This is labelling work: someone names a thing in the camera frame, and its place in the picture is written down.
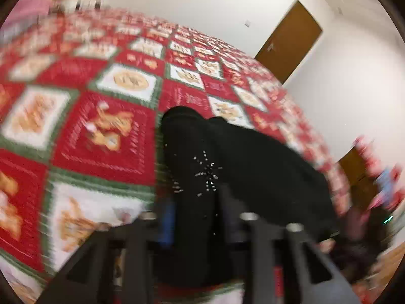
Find pink folded blanket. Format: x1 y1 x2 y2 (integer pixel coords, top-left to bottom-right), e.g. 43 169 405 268
5 0 55 30

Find grey patterned pillow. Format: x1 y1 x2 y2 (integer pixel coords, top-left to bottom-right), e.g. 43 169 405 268
52 0 103 14

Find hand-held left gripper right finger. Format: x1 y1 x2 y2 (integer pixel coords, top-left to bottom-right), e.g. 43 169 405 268
220 185 359 304

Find brown wooden door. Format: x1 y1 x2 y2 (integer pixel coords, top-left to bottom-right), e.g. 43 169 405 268
254 0 324 85

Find red checkered printed blanket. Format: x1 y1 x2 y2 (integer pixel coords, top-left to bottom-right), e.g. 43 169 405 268
0 6 352 304

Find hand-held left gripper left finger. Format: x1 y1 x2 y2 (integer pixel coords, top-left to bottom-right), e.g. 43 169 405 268
37 195 178 304

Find black pants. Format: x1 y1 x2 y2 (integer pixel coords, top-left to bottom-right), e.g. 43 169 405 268
154 105 340 289

